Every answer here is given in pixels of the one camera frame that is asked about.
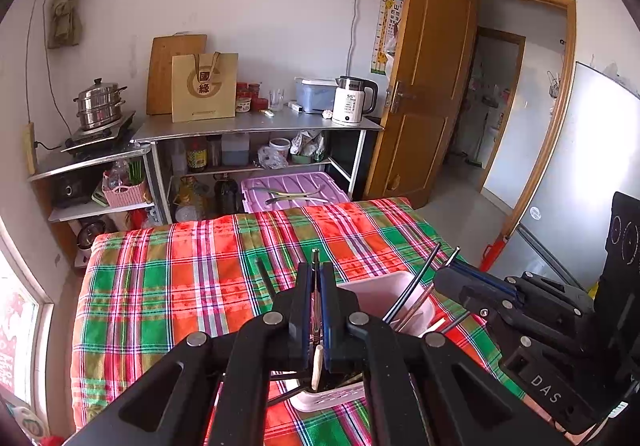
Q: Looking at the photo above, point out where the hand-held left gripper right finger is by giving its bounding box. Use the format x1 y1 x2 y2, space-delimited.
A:
321 263 571 446

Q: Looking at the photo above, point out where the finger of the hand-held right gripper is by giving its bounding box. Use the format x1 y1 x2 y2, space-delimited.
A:
435 266 521 322

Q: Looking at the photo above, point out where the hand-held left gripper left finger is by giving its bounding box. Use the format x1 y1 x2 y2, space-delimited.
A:
65 262 317 446

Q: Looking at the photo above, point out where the pink plastic utensil basket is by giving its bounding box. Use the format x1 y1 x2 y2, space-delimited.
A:
287 271 437 414

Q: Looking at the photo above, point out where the red plastic object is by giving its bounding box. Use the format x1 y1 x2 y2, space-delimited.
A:
481 236 510 272

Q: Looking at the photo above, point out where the plaid tablecloth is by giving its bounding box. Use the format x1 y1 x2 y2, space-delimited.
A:
70 196 526 446

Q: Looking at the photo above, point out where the long kitchen utensil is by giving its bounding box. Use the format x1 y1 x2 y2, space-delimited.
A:
250 186 331 207

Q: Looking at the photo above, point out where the black printed panel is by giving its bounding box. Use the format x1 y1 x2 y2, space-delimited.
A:
604 191 640 352

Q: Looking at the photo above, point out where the purple plastic crate lid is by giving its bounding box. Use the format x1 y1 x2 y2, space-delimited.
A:
241 171 351 214

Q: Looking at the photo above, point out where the dark glass bottle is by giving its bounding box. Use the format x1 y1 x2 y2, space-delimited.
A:
214 173 240 216

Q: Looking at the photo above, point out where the cooking oil bottle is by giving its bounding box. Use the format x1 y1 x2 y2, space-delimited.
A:
174 176 211 222

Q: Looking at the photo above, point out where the crumpled plastic bag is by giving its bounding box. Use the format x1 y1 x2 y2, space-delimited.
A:
257 146 290 170
291 130 328 162

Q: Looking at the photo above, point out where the silver fridge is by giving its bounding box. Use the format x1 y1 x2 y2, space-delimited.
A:
517 62 640 292

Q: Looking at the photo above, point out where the soy sauce bottle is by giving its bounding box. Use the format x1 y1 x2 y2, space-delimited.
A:
186 138 208 173

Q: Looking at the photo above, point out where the steel kitchen table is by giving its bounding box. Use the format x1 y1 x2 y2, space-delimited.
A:
130 113 385 227

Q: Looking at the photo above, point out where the pink woven basket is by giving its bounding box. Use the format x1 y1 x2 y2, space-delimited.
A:
102 171 150 208

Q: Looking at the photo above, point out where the white electric kettle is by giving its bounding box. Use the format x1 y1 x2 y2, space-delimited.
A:
331 75 379 127

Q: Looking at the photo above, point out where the wooden door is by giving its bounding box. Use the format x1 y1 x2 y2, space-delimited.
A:
364 0 480 201

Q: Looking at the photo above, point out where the translucent storage box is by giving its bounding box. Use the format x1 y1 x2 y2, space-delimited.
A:
293 77 340 115

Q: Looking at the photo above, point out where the small cooking pot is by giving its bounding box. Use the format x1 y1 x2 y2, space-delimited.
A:
75 220 108 269

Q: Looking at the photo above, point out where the tan paper bag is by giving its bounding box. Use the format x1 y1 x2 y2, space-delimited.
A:
171 52 239 123

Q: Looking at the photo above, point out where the black kitchen appliance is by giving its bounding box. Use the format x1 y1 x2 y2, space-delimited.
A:
51 173 96 208

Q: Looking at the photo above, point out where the induction cooker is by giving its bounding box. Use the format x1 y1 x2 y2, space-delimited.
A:
61 111 137 158

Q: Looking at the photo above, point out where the growth chart poster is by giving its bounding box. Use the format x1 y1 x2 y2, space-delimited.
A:
370 0 405 77

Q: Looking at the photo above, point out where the window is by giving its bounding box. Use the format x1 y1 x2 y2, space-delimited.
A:
0 221 53 422

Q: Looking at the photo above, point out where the wooden cutting board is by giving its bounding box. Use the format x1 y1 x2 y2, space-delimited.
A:
146 33 208 116

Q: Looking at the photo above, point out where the steel steamer pot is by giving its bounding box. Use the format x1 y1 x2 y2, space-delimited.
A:
73 78 128 132

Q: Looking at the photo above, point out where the wooden door frame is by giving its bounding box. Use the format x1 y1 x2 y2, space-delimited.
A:
475 0 577 239

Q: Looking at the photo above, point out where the metal door handle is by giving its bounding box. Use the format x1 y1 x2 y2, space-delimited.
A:
385 81 416 114

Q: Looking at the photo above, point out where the wall power strip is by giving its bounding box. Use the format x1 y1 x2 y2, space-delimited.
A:
21 122 37 177

